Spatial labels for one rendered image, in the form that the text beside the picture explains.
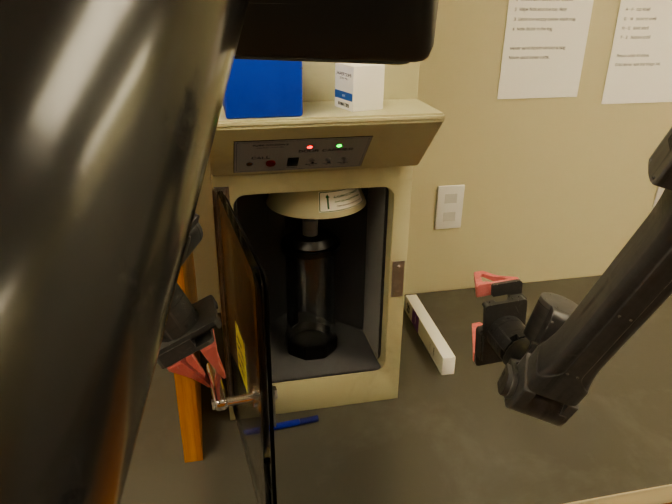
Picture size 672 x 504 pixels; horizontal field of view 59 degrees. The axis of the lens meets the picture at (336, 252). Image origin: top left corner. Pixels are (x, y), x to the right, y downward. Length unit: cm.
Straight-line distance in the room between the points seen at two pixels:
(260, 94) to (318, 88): 14
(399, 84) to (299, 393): 57
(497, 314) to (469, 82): 71
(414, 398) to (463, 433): 12
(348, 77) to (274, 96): 11
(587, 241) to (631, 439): 70
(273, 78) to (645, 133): 117
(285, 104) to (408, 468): 62
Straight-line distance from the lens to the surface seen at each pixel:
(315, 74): 91
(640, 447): 122
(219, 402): 76
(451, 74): 145
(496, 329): 89
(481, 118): 150
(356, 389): 116
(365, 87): 84
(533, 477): 109
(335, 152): 87
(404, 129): 85
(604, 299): 65
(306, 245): 105
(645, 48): 169
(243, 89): 79
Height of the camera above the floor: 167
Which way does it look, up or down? 24 degrees down
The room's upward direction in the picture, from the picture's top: 1 degrees clockwise
